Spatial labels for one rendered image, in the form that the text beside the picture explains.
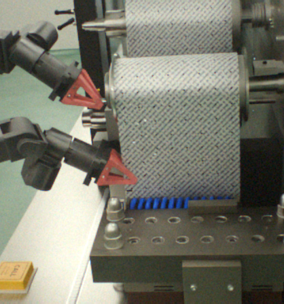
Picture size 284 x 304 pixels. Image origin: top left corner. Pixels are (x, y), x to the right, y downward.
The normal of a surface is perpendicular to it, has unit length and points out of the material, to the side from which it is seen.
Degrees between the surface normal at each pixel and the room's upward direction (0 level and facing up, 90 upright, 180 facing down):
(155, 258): 90
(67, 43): 90
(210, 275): 90
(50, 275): 0
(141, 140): 90
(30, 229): 0
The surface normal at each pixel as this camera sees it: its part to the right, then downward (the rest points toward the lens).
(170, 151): -0.10, 0.42
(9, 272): -0.08, -0.91
